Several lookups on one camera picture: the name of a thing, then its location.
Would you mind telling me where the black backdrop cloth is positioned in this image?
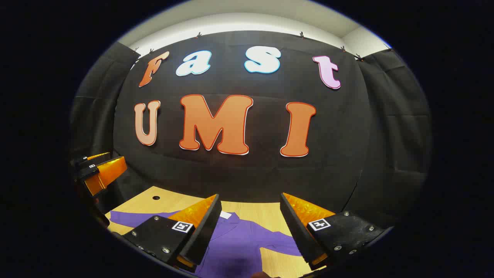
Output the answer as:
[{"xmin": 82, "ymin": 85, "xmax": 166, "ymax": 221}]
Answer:
[{"xmin": 69, "ymin": 30, "xmax": 432, "ymax": 228}]

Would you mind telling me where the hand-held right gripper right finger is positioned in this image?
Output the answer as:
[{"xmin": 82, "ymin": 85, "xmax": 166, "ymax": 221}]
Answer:
[{"xmin": 280, "ymin": 192, "xmax": 386, "ymax": 271}]

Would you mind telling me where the purple shirt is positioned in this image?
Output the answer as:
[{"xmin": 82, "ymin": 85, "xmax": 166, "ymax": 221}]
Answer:
[{"xmin": 109, "ymin": 210, "xmax": 303, "ymax": 278}]

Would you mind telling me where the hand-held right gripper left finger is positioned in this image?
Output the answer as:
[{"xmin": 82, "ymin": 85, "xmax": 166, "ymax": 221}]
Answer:
[{"xmin": 123, "ymin": 194, "xmax": 223, "ymax": 271}]

